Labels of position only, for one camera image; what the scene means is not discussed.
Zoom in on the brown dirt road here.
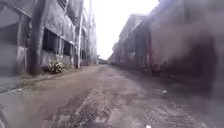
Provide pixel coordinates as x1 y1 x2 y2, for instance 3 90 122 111
0 63 224 128

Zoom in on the pale vertical pipe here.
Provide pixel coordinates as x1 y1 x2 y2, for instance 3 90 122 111
76 0 86 70

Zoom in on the pale green bush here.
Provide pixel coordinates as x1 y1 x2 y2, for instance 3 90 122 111
46 57 66 74

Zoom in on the weathered brick building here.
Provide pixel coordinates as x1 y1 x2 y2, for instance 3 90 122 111
107 0 224 98

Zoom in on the grey concrete building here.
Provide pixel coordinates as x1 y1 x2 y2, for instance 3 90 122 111
0 0 100 77

